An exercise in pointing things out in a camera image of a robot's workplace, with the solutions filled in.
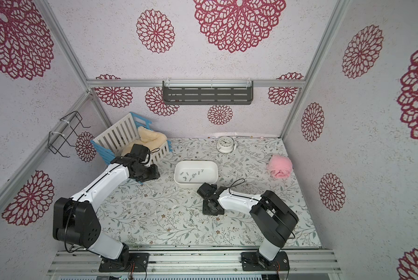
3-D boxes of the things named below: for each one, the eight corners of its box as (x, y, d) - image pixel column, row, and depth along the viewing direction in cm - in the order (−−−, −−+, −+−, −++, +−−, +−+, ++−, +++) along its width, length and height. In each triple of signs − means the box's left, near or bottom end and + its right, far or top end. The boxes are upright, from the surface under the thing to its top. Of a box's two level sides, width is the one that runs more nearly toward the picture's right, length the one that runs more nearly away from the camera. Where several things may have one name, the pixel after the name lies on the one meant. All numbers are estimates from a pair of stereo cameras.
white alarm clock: (216, 153, 116) (216, 148, 112) (216, 140, 123) (216, 136, 119) (235, 153, 116) (236, 148, 112) (234, 140, 123) (234, 136, 119)
